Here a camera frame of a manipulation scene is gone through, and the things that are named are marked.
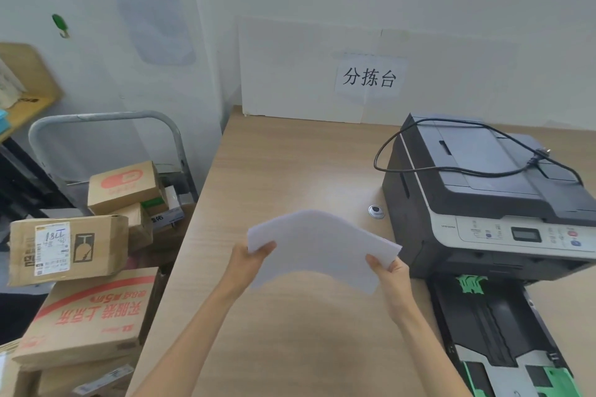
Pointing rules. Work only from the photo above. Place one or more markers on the white paper sheets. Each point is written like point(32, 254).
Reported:
point(321, 250)

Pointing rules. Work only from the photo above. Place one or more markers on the large red-printed cardboard box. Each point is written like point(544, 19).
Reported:
point(88, 317)

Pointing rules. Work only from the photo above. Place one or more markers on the person's left thumb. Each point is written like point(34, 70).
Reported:
point(263, 252)

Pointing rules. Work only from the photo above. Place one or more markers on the black and grey printer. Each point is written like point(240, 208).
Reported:
point(484, 206)

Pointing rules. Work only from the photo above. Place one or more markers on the wooden shelf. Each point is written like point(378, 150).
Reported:
point(23, 85)

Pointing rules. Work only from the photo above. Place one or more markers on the green wall hook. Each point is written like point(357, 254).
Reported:
point(61, 24)

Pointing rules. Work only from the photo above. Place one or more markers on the person's right forearm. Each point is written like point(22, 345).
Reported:
point(426, 355)

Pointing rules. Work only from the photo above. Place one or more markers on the person's right hand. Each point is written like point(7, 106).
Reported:
point(395, 287)

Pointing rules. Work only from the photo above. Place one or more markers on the person's left forearm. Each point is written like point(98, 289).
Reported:
point(184, 350)

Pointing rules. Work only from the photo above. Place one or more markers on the cardboard box with shipping label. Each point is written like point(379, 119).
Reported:
point(65, 248)

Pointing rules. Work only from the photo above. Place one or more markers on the white paper wall sign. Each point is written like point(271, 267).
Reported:
point(370, 76)

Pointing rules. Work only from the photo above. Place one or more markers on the cardboard box with red oval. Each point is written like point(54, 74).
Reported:
point(123, 187)

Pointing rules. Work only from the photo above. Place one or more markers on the plain brown cardboard box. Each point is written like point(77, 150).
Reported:
point(139, 224)

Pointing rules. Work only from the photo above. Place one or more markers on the white board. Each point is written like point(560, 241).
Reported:
point(321, 71)

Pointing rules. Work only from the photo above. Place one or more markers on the person's right thumb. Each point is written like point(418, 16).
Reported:
point(377, 264)

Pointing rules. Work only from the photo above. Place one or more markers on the black printer paper tray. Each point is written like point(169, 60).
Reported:
point(498, 341)

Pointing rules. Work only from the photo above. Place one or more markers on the person's left hand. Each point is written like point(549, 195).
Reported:
point(242, 267)

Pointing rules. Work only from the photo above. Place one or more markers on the cardboard box with barcode label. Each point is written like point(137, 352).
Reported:
point(70, 380)

